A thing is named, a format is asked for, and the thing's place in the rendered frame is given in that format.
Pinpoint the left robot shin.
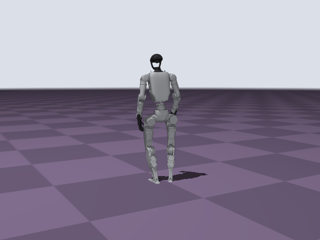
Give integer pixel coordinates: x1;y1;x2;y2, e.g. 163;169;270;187
145;147;159;182

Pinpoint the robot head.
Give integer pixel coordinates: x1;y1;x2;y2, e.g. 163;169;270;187
150;54;163;72

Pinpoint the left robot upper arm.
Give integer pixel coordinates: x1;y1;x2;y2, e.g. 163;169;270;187
139;74;150;101

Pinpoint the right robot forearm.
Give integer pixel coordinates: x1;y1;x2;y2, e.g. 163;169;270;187
171;97;181;114

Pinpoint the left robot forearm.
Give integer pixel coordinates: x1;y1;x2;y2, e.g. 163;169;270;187
136;94;144;117

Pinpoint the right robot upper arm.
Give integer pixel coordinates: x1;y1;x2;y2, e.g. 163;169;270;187
169;73;181;99

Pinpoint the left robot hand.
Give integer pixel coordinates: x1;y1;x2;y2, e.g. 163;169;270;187
136;114;144;132

